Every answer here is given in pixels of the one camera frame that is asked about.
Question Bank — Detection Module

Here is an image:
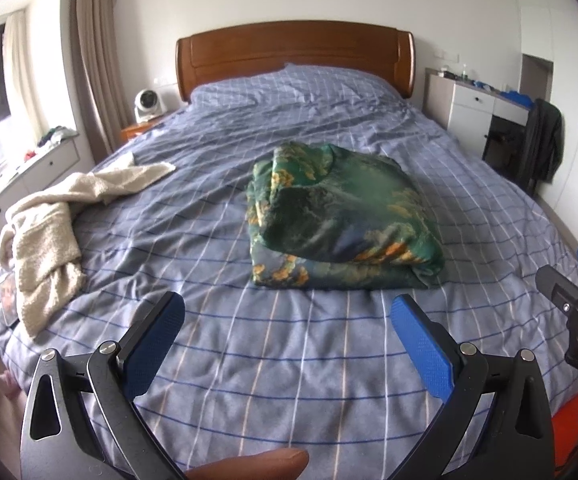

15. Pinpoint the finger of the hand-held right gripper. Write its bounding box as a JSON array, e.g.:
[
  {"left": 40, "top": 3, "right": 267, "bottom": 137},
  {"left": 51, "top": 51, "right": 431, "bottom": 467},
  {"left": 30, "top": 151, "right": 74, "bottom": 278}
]
[{"left": 536, "top": 264, "right": 578, "bottom": 321}]

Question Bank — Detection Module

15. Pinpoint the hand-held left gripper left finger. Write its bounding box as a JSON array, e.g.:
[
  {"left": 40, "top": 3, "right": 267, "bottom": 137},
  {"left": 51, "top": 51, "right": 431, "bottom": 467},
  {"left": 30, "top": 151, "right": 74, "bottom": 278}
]
[{"left": 19, "top": 290, "right": 190, "bottom": 480}]

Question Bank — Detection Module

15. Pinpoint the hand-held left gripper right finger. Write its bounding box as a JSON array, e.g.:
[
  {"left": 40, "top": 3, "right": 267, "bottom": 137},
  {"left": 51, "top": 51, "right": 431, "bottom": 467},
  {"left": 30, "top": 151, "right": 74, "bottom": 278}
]
[{"left": 390, "top": 294, "right": 556, "bottom": 480}]

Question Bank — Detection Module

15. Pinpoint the green printed garment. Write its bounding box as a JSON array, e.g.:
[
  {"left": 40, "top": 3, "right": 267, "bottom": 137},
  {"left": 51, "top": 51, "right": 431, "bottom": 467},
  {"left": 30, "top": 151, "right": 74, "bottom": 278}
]
[{"left": 245, "top": 142, "right": 446, "bottom": 291}]

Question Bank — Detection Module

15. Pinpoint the small clothes pile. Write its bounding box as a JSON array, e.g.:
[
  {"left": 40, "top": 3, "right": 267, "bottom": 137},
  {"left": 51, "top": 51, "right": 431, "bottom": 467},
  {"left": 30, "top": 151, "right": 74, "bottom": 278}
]
[{"left": 36, "top": 125, "right": 77, "bottom": 148}]

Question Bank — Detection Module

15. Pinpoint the person's left hand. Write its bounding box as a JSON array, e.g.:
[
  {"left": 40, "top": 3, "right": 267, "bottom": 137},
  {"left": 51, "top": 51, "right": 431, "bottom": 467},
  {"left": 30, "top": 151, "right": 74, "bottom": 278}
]
[{"left": 186, "top": 447, "right": 310, "bottom": 480}]

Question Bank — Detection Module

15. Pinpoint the orange fuzzy cloth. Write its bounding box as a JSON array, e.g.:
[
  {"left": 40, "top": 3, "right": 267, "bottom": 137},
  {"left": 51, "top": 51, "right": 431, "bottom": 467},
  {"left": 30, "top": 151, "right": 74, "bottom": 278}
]
[{"left": 553, "top": 389, "right": 578, "bottom": 468}]

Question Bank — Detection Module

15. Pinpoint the dark jacket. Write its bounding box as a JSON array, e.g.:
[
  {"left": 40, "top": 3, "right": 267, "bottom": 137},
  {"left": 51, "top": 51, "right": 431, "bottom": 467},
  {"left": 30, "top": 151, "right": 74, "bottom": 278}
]
[{"left": 519, "top": 99, "right": 564, "bottom": 186}]

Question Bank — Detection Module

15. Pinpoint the bed with blue plaid sheet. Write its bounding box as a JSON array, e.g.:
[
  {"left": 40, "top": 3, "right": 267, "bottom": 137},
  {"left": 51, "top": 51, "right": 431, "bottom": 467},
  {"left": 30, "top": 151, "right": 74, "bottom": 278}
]
[{"left": 0, "top": 62, "right": 578, "bottom": 480}]

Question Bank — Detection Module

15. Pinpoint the beige fleece robe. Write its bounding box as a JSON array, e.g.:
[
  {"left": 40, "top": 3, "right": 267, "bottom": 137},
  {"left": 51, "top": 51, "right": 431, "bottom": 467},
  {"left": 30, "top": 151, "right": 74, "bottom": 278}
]
[{"left": 0, "top": 152, "right": 177, "bottom": 339}]

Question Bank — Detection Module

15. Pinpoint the printed booklet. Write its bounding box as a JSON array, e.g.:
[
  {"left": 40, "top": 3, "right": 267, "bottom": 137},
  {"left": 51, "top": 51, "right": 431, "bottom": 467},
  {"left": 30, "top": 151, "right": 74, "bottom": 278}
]
[{"left": 0, "top": 277, "right": 20, "bottom": 326}]

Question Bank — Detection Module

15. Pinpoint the dark chair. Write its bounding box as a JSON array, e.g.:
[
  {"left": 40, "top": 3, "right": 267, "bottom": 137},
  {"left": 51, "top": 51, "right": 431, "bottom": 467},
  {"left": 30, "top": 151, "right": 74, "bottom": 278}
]
[{"left": 483, "top": 120, "right": 530, "bottom": 186}]

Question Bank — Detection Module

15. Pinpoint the white wardrobe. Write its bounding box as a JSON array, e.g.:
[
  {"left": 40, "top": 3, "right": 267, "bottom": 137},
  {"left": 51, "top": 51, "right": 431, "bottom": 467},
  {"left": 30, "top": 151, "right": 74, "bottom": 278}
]
[{"left": 514, "top": 0, "right": 578, "bottom": 256}]

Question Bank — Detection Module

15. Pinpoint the white desk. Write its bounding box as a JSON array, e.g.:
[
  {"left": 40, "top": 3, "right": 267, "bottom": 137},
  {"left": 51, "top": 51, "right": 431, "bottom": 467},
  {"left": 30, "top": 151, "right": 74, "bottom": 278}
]
[{"left": 425, "top": 67, "right": 534, "bottom": 148}]

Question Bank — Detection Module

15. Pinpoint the white window bench cabinet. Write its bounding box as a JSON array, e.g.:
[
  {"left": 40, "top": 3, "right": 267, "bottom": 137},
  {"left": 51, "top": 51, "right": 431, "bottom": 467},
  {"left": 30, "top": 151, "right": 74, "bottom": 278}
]
[{"left": 0, "top": 137, "right": 94, "bottom": 286}]

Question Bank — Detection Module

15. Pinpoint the wooden nightstand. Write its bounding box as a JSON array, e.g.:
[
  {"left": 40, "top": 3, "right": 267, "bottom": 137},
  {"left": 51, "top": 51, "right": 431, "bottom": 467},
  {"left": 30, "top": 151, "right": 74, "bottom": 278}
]
[{"left": 120, "top": 112, "right": 170, "bottom": 143}]

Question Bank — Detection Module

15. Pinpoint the small white fan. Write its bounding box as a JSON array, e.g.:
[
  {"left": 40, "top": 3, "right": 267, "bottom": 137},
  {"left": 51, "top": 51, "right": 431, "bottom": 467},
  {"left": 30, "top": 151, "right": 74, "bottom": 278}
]
[{"left": 134, "top": 88, "right": 166, "bottom": 122}]

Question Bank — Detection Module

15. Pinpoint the brown curtain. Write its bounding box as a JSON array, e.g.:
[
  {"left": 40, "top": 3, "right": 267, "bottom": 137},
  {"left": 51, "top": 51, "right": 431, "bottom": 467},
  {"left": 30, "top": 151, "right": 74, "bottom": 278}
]
[{"left": 69, "top": 0, "right": 134, "bottom": 156}]

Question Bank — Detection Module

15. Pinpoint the pale sheer curtain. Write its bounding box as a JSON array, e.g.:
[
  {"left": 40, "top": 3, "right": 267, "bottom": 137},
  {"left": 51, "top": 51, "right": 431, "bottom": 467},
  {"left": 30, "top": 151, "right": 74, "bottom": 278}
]
[{"left": 1, "top": 10, "right": 44, "bottom": 136}]

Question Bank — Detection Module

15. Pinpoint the wooden bed headboard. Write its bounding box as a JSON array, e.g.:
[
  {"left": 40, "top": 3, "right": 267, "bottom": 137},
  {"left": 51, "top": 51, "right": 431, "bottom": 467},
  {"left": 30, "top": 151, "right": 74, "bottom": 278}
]
[{"left": 175, "top": 20, "right": 416, "bottom": 106}]

